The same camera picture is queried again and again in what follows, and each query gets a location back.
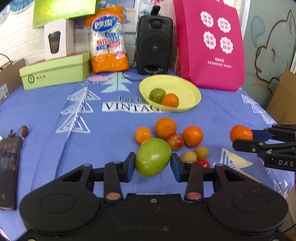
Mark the smooth green tomato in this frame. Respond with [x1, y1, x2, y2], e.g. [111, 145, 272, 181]
[135, 138, 171, 177]

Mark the white coffee cup box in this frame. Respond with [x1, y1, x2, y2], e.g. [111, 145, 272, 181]
[44, 19, 74, 61]

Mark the rough green guava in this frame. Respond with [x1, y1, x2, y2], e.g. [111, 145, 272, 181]
[149, 88, 166, 104]

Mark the small orange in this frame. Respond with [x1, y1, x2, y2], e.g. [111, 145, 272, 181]
[135, 126, 152, 144]

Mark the brown cardboard right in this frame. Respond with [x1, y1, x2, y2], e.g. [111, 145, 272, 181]
[266, 69, 296, 125]

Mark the red apple-like fruit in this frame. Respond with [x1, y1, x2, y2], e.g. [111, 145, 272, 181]
[166, 133, 184, 151]

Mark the blue paper fan decoration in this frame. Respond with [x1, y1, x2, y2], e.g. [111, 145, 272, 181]
[0, 0, 34, 25]

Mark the light green shoe box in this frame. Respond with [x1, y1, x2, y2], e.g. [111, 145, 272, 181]
[20, 52, 91, 90]

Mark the dried red date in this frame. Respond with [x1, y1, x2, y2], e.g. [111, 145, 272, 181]
[8, 125, 29, 138]

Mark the black speaker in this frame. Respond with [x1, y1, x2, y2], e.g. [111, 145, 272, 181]
[135, 5, 173, 75]

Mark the blue printed tablecloth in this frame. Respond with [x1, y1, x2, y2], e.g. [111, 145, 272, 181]
[0, 69, 295, 240]

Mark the brown cardboard box left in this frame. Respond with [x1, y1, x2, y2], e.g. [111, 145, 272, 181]
[0, 58, 26, 103]

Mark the red tomato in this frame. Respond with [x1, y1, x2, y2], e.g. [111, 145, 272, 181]
[196, 159, 211, 168]

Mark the yellow plastic plate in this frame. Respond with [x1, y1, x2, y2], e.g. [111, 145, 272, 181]
[138, 74, 202, 113]

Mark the orange paper cup package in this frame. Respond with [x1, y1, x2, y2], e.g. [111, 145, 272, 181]
[84, 6, 130, 73]

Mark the black speaker cable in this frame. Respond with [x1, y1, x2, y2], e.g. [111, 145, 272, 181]
[121, 52, 143, 82]

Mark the pink tote bag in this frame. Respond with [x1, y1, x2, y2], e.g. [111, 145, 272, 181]
[174, 1, 245, 91]

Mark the black smartphone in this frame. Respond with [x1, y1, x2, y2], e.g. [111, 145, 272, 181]
[0, 137, 23, 210]

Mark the large orange back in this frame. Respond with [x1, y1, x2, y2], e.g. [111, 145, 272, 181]
[154, 118, 177, 139]

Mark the bright green box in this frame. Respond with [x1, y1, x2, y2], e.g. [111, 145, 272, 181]
[33, 0, 100, 29]

